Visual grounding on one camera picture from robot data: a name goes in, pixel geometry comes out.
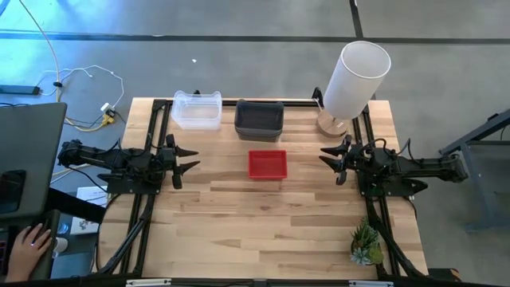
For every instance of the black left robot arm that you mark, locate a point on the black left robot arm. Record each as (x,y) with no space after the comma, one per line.
(91,155)

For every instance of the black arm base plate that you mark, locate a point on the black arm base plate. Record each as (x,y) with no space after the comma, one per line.
(398,188)
(127,187)

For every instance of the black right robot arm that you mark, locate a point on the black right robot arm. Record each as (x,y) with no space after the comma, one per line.
(430,167)

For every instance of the potted succulent plant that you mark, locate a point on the potted succulent plant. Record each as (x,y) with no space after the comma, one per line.
(364,243)

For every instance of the white cardboard box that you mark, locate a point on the white cardboard box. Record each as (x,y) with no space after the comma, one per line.
(89,192)

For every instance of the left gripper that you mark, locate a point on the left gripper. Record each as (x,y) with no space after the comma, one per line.
(165,163)

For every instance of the gray metal cart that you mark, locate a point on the gray metal cart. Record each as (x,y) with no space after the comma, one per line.
(478,187)

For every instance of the black power strip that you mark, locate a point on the black power strip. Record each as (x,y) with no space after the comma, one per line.
(20,89)

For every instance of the person's hand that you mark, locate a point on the person's hand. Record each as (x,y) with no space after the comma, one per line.
(26,255)

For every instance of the silver metal bracket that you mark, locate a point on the silver metal bracket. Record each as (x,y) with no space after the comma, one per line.
(147,282)
(370,283)

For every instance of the gray desk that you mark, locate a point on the gray desk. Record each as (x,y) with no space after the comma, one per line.
(32,139)

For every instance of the white cup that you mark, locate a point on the white cup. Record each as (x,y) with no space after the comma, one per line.
(61,245)

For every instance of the black frame bracket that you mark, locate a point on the black frame bracket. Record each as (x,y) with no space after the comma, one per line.
(317,96)

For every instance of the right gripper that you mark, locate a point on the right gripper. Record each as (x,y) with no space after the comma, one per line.
(356,161)

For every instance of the white power adapter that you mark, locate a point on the white power adapter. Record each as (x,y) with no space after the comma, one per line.
(107,107)

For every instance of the white shade table lamp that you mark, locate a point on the white shade table lamp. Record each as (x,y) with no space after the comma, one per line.
(354,83)

